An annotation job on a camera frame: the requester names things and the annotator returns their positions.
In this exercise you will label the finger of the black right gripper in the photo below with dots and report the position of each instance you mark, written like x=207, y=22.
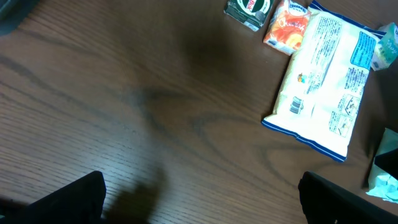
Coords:
x=388, y=162

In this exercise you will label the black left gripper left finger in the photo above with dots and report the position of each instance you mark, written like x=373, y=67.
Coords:
x=78, y=202

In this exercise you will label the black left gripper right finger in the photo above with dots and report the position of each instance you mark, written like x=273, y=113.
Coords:
x=327, y=203

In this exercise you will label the orange tissue pack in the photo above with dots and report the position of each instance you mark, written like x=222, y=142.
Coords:
x=287, y=27

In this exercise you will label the cream wipes pack blue edges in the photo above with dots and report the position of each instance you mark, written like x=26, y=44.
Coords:
x=320, y=96

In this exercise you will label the teal white Kleenex tissue pack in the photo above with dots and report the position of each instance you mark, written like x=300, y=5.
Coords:
x=386, y=49

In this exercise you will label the green soft wipes pack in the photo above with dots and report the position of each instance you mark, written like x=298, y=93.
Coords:
x=380, y=183

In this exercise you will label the black healing ointment box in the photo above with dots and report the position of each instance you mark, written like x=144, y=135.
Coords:
x=251, y=13

